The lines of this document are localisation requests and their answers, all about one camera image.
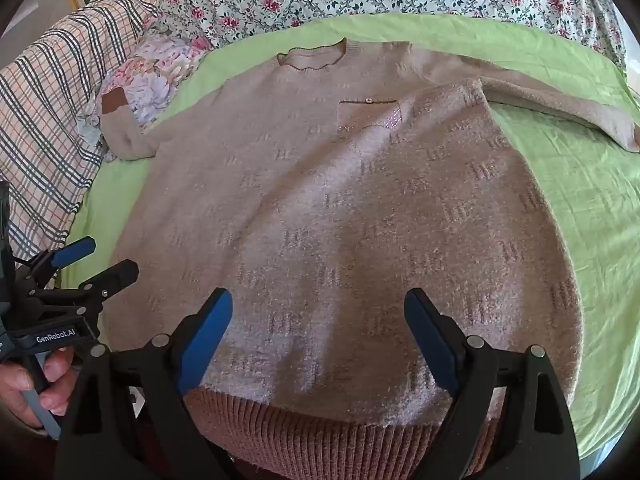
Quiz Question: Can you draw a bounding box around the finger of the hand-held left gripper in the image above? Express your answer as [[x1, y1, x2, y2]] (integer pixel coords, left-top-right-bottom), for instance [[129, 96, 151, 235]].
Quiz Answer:
[[75, 259, 140, 311], [25, 236, 97, 292]]

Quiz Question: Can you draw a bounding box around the light green bed sheet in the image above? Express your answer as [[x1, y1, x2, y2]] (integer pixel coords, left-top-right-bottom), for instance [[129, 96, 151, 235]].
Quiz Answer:
[[60, 12, 640, 471]]

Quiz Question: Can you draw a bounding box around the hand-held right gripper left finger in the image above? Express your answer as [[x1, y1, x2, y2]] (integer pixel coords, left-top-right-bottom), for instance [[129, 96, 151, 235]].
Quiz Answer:
[[55, 287, 236, 480]]

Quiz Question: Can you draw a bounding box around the person's left hand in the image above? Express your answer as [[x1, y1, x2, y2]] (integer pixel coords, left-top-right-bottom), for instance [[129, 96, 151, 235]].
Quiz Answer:
[[0, 347, 78, 431]]

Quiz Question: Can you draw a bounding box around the plaid checked quilt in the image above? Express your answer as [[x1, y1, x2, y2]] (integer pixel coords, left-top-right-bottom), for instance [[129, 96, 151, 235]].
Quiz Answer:
[[0, 0, 166, 266]]

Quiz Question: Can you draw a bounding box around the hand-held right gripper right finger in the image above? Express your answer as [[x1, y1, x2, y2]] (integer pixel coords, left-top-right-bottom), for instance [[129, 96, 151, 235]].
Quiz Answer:
[[404, 287, 583, 480]]

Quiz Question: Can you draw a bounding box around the beige knitted sweater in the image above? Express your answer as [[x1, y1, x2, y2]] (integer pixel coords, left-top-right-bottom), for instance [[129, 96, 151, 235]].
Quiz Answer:
[[100, 37, 640, 476]]

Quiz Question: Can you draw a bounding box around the pastel flower print pillow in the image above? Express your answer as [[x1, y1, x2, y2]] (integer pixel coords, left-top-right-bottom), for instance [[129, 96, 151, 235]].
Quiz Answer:
[[80, 35, 213, 161]]

